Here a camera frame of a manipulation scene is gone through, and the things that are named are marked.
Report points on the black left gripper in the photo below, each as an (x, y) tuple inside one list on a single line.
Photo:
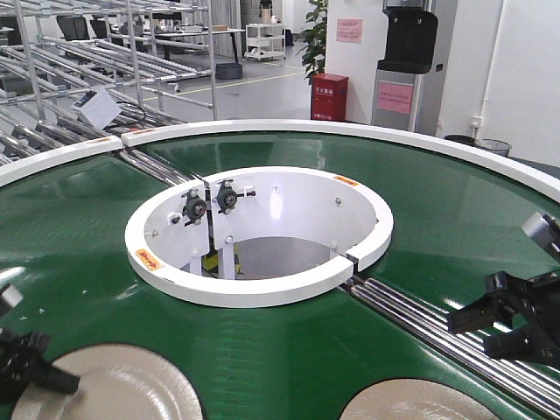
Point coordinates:
[(22, 362)]

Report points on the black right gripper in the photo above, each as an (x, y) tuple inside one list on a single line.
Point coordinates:
[(528, 307)]

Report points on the beige plate black rim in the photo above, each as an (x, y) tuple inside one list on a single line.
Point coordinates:
[(117, 381), (409, 398)]

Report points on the white outer conveyor rim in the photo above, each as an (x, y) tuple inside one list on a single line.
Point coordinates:
[(533, 178)]

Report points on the grey waste bin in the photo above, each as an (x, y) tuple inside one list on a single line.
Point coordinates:
[(494, 146)]

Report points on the white control box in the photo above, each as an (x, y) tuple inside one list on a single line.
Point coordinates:
[(97, 107)]

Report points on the red fire extinguisher cabinet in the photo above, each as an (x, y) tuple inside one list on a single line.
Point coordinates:
[(329, 97)]

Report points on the grey water dispenser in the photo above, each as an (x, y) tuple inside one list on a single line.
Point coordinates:
[(408, 57)]

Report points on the metal roller rack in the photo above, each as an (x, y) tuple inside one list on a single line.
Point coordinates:
[(53, 52)]

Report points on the green potted plant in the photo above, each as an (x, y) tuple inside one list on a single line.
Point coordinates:
[(314, 38)]

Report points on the dark grey storage crate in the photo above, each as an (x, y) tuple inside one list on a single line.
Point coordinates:
[(229, 71)]

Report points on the white rolling cart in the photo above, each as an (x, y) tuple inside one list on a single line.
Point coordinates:
[(264, 42)]

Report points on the black bearing mount left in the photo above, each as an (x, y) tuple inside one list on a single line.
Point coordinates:
[(194, 209)]

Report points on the black bearing mount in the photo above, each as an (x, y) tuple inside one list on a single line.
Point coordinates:
[(194, 209), (227, 197)]

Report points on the black bearing mount right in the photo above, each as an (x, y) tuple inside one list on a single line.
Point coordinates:
[(227, 197)]

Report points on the pink wall notice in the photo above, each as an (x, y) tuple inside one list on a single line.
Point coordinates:
[(349, 30)]

